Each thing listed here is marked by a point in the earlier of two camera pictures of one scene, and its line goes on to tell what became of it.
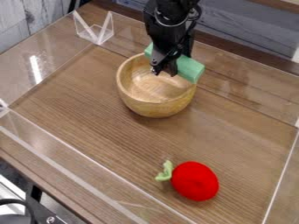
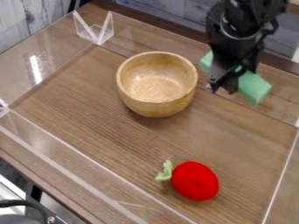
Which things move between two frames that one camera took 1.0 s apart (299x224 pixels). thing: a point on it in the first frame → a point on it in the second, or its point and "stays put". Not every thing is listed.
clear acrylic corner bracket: x=93 y=33 stays put
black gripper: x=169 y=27 → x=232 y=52
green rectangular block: x=189 y=68 → x=251 y=87
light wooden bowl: x=153 y=95 stays put
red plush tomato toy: x=192 y=179 stays put
